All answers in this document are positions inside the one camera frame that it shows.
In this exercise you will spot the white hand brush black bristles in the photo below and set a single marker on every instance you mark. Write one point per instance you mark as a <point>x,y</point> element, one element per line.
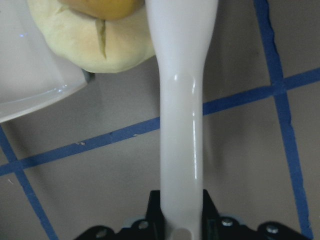
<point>181,33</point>

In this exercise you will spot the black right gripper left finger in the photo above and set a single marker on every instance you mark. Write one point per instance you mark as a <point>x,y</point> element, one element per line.
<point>154,213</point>

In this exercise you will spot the pale crescent bread piece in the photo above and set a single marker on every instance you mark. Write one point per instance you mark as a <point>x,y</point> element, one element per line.
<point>97,46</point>

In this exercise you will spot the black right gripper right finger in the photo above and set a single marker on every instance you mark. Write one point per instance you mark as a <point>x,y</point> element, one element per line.
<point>209,210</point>

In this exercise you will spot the brown oval bread roll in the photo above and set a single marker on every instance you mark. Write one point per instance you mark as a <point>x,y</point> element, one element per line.
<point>105,9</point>

